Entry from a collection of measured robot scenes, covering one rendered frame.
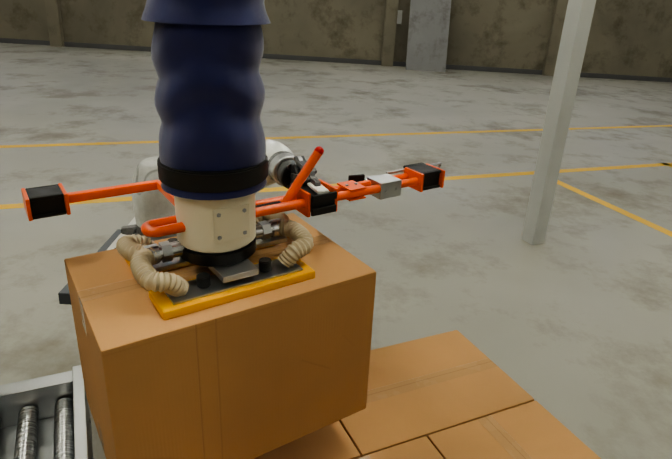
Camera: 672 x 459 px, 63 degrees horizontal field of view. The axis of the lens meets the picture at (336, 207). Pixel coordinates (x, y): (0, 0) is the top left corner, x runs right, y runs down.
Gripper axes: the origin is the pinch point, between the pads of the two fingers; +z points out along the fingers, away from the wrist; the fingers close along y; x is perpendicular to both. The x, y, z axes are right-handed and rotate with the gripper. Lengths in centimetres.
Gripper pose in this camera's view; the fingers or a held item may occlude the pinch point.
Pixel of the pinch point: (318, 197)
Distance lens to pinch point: 132.9
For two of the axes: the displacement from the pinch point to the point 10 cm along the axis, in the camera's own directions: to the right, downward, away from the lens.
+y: -0.6, 9.3, 3.6
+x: -9.1, 1.0, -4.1
